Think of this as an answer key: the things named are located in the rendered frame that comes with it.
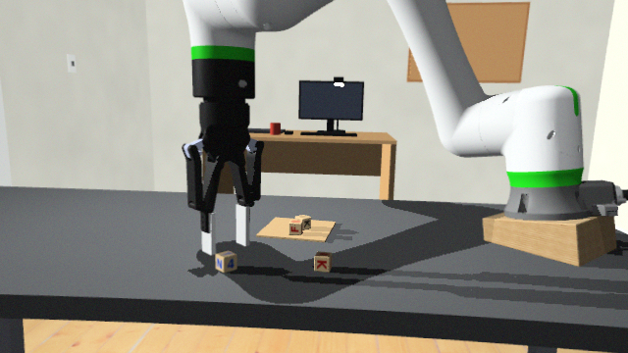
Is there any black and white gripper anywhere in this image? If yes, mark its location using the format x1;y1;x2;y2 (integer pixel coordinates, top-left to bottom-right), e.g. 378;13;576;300
182;102;264;255

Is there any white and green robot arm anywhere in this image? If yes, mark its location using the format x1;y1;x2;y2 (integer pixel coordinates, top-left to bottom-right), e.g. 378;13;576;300
183;0;628;221

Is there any tan flat mat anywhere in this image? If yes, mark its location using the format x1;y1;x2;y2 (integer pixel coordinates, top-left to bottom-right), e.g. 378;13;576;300
256;218;336;242

